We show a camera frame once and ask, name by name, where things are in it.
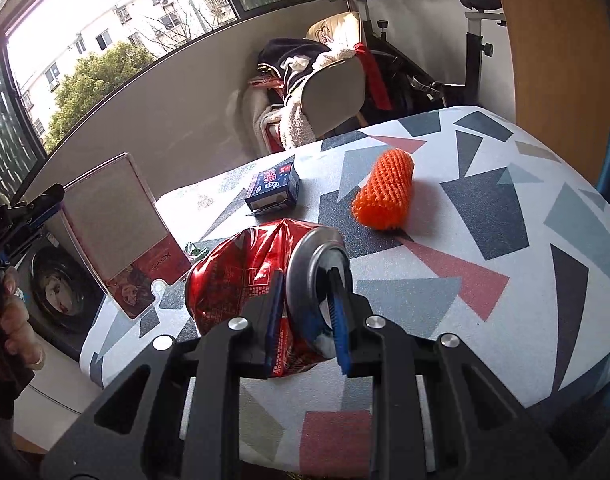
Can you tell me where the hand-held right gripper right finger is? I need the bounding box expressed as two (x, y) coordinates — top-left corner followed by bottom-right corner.
(325, 265), (572, 480)

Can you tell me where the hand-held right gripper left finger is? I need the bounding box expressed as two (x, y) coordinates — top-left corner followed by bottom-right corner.
(40, 267), (287, 480)

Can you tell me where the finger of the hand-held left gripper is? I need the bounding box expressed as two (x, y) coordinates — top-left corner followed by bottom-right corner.
(9, 183), (66, 226)
(0, 222), (54, 266)

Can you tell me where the crushed red drink can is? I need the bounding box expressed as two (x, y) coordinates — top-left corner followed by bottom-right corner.
(184, 217), (354, 379)

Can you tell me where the clear plastic case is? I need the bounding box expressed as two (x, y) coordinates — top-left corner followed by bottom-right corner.
(62, 152), (193, 321)

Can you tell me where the person's left forearm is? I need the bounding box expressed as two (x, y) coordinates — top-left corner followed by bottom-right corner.
(0, 355), (32, 480)

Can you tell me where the person's left hand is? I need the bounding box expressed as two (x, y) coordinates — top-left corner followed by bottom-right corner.
(0, 265), (47, 372)

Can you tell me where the grey washing machine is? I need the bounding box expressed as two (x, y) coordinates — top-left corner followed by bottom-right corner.
(10, 230), (107, 361)

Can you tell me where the small blue box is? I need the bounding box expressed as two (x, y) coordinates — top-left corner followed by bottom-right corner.
(244, 157), (301, 216)

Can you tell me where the green tree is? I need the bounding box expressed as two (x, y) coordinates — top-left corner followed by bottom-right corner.
(45, 42), (154, 154)

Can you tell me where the orange foam fruit net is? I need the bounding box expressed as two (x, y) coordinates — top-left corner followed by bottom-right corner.
(351, 149), (416, 231)

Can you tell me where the white fleece blanket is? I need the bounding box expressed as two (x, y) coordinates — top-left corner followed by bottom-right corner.
(252, 50), (359, 154)

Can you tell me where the beige chair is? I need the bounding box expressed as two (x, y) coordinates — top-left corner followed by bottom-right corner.
(250, 10), (372, 157)

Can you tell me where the white apartment building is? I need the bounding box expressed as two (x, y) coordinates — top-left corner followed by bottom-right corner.
(15, 0), (237, 137)

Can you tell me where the dark jacket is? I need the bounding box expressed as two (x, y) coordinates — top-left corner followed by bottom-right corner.
(257, 37), (336, 106)

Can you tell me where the red cloth strip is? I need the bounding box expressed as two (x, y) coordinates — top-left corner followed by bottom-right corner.
(354, 42), (392, 112)

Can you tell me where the black exercise bike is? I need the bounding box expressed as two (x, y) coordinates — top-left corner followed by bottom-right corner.
(310, 0), (508, 117)

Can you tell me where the wooden board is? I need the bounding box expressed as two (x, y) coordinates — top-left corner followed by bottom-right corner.
(489, 0), (610, 187)

